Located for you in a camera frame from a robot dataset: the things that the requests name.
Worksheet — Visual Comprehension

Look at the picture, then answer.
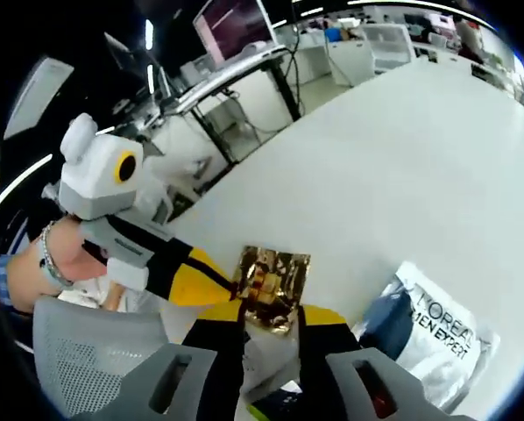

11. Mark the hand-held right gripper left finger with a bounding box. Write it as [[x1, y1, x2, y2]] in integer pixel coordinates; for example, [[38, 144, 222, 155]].
[[121, 305, 253, 420]]

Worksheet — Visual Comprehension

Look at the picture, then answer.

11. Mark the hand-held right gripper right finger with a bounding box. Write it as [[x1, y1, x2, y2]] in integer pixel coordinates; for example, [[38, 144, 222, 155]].
[[298, 305, 443, 420]]

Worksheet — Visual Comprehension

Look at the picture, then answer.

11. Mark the gold foil skincare sachet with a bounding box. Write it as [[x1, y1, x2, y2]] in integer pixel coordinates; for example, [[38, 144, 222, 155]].
[[230, 244, 312, 339]]

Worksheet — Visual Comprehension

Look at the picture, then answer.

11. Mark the white and blue skincare pouch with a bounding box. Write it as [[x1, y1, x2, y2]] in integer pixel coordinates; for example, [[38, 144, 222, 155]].
[[358, 260, 503, 410]]

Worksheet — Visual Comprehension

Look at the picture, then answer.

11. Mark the person's left hand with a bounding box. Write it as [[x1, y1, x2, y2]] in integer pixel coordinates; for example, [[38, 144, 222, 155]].
[[53, 218, 123, 289]]

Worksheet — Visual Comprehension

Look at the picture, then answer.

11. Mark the light blue watch band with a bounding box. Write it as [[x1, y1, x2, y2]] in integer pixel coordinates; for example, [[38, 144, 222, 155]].
[[36, 239, 73, 290]]

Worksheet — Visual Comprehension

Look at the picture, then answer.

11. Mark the grey mesh office chair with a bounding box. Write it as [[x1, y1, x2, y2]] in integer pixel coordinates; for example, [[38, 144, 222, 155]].
[[31, 295, 188, 417]]

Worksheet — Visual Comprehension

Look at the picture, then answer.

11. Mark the person's blue striped sleeve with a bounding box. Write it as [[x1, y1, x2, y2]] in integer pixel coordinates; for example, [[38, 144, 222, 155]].
[[0, 255, 17, 310]]

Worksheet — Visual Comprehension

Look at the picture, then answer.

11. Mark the white desk with black legs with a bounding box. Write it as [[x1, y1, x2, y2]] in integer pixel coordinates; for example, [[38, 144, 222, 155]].
[[163, 42, 305, 173]]

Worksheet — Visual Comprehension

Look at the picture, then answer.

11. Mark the computer monitor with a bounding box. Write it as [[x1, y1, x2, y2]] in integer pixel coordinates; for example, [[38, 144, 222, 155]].
[[190, 0, 277, 66]]

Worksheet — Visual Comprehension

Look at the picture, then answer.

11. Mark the white low cabinet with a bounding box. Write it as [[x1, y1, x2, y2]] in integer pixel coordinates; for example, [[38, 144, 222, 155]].
[[324, 39, 376, 88]]

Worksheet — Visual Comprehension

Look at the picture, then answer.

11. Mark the white open shelf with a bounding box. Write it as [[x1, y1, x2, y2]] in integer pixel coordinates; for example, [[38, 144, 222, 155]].
[[361, 23, 415, 75]]

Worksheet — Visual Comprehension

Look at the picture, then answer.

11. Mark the beaded bracelet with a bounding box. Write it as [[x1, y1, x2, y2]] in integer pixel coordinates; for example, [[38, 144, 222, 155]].
[[38, 220, 75, 289]]

